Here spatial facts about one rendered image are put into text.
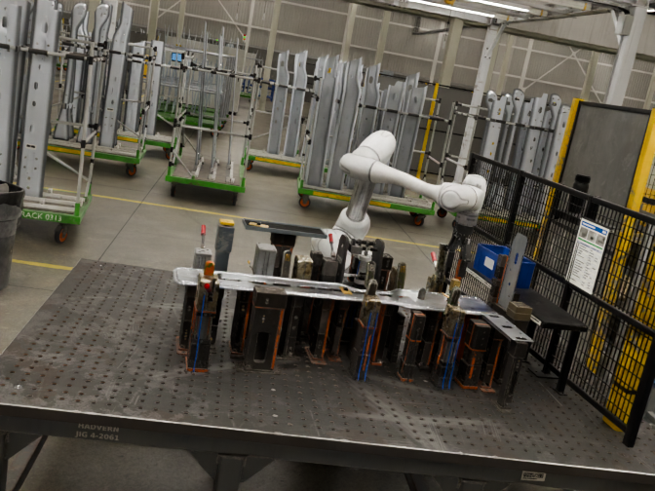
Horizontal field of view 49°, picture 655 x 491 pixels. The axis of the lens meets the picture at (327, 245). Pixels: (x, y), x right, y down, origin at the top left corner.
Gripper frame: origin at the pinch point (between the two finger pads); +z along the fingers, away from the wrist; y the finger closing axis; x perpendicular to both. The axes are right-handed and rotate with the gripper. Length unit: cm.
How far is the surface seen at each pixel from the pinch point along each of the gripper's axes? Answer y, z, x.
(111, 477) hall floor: -13, 115, -131
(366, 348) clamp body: 21, 31, -40
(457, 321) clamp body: 25.5, 14.7, -6.3
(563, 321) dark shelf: 22, 11, 44
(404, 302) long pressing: 7.7, 14.6, -23.1
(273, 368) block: 20, 43, -76
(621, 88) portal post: -533, -115, 429
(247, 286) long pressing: 7, 15, -89
